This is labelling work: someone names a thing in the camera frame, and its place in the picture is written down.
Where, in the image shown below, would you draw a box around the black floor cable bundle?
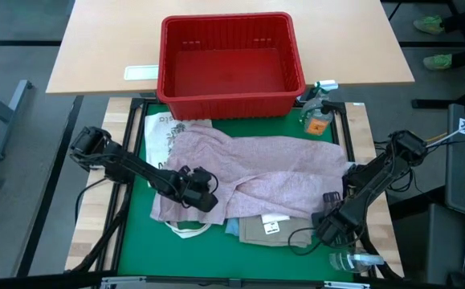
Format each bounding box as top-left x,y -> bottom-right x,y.
374,138 -> 420,193

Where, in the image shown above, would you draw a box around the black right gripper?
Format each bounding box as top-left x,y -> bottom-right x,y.
315,202 -> 364,246

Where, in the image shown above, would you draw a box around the spray bottle with orange label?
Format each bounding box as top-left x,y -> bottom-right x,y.
299,79 -> 340,136

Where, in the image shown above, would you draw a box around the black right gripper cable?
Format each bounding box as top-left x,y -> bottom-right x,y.
287,226 -> 326,257

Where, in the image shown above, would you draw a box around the red plastic laundry basket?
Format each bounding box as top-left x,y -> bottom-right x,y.
156,11 -> 307,123

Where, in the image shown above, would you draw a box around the yellow power cord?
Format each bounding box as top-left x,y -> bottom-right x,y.
426,132 -> 449,144

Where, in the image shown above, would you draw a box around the white printed tote bag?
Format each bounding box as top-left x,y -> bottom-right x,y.
143,111 -> 214,240

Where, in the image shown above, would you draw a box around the black desk base frame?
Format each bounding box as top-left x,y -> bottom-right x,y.
410,0 -> 465,110

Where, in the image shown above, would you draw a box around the beige garment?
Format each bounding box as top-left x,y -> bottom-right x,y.
239,215 -> 316,248

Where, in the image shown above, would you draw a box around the grey box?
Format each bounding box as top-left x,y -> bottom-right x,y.
424,203 -> 465,286

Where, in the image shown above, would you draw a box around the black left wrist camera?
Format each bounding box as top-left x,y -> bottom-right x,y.
186,189 -> 219,214

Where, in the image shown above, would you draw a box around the pink garment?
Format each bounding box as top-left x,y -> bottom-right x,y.
150,123 -> 352,226

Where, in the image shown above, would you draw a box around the green table mat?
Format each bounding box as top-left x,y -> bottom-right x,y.
117,103 -> 353,282

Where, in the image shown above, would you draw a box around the light blue denim jeans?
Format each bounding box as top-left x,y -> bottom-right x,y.
224,218 -> 241,237

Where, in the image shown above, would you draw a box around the clear plastic spray bottle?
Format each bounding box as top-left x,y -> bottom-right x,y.
328,248 -> 386,275

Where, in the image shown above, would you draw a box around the grey metal table leg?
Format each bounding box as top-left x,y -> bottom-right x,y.
0,79 -> 35,188

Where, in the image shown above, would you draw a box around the person's green shoe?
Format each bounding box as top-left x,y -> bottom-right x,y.
413,14 -> 446,36
423,53 -> 455,72

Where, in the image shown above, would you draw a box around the black metal rig frame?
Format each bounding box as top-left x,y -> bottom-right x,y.
65,96 -> 404,284

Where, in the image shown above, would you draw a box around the light wooden desk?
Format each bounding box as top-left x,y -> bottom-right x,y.
46,0 -> 416,96

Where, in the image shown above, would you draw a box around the white rectangular card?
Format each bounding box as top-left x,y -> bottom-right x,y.
123,64 -> 160,82

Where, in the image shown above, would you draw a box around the black left arm base cable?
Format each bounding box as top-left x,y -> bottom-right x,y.
74,176 -> 111,225

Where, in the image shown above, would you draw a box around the black computer mouse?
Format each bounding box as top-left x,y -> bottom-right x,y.
447,271 -> 465,289

